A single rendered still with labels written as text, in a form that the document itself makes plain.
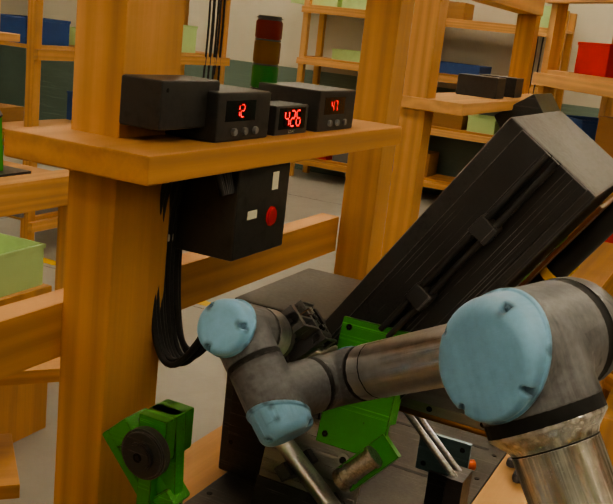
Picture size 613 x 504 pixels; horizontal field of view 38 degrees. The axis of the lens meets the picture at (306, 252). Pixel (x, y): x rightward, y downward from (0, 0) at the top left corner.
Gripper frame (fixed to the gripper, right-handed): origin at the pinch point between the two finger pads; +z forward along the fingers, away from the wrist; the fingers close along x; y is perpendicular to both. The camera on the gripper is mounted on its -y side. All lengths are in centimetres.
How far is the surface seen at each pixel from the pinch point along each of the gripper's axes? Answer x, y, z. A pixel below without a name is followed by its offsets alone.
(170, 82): 33.1, 13.5, -34.2
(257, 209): 22.6, 7.4, -7.1
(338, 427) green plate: -12.0, -3.5, 3.3
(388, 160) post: 48, 23, 72
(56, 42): 378, -135, 338
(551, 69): 154, 105, 374
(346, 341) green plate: -1.5, 5.7, 2.2
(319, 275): 20.7, 1.1, 31.9
